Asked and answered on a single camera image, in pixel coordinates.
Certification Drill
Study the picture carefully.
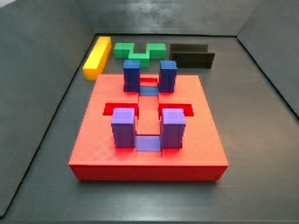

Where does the yellow rectangular bar block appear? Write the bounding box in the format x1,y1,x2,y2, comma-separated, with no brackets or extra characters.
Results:
83,37,113,81

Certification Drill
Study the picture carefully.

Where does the red insertion board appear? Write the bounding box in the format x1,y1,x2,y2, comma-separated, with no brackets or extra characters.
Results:
70,74,230,181

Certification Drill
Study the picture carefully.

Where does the purple U-shaped block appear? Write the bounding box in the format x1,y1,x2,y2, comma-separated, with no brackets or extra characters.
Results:
111,108,186,151

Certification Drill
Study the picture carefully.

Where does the dark blue U-shaped block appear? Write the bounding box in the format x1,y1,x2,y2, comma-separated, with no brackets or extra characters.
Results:
125,59,178,96

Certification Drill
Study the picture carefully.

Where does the black stepped block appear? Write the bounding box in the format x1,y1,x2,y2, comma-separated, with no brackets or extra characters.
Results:
170,44,215,69

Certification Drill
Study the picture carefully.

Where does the green zigzag block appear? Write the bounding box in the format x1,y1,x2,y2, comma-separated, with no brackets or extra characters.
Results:
114,42,167,68

